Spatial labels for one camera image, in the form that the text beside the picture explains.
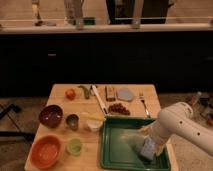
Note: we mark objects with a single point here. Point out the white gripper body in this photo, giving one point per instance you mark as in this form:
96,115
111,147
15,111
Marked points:
158,134

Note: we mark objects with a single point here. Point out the blue-grey sponge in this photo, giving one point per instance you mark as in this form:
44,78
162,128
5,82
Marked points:
148,149

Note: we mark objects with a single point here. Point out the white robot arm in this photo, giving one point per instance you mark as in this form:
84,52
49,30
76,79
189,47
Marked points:
174,119

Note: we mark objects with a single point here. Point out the light green plastic cup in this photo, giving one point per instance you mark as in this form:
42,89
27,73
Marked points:
74,147

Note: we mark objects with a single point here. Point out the small metal cup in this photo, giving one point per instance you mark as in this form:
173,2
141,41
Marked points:
72,121

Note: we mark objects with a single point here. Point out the silver fork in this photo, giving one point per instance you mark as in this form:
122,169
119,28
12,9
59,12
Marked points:
142,99

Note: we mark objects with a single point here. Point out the green plastic tray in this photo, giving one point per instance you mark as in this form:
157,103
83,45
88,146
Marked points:
120,144

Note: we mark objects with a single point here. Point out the red grape bunch toy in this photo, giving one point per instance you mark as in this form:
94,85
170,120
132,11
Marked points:
118,108

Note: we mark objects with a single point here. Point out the grey blue oval dish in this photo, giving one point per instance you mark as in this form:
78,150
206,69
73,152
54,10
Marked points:
125,94

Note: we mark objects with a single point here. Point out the brown chocolate bar toy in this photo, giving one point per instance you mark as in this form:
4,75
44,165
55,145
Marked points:
110,93

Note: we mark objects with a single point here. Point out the white small bowl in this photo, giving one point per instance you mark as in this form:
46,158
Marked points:
94,125

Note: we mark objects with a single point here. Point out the yellow banana toy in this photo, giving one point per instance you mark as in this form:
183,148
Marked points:
92,117

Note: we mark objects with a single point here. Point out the black cabinet counter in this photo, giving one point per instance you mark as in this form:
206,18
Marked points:
34,59

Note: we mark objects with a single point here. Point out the green chili pepper toy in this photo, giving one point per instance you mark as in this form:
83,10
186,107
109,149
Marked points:
86,91

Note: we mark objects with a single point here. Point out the red tomato toy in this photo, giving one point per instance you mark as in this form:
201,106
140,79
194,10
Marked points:
70,94

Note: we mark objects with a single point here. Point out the dark maroon bowl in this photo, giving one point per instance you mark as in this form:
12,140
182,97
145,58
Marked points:
51,116

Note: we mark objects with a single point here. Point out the orange plastic bowl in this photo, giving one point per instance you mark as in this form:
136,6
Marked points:
45,152

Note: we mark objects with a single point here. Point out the green object on counter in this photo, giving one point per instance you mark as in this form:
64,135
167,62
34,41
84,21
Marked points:
89,21

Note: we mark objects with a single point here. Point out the white handled knife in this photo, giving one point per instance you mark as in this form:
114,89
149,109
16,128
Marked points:
101,103

